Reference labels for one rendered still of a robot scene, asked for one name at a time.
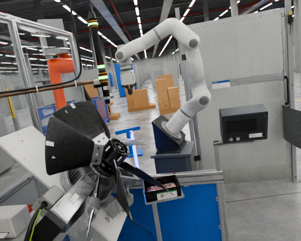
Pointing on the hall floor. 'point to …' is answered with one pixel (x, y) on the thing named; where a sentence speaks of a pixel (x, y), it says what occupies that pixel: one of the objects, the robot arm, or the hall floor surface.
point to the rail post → (223, 211)
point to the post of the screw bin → (156, 222)
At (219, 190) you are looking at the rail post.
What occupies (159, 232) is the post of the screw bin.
